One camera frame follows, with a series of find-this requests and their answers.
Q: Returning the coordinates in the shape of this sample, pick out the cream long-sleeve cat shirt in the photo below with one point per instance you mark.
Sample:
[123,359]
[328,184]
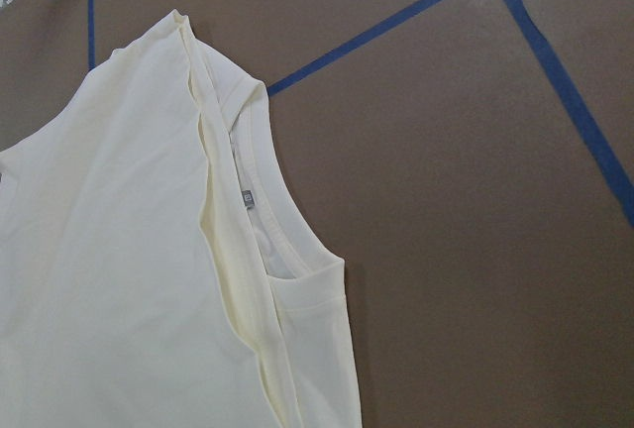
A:
[155,271]

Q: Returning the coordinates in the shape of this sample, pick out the blue tape grid lines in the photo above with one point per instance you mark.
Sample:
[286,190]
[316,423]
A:
[452,105]

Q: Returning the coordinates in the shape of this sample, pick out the brown paper table cover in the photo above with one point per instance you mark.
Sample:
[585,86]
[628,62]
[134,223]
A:
[496,324]

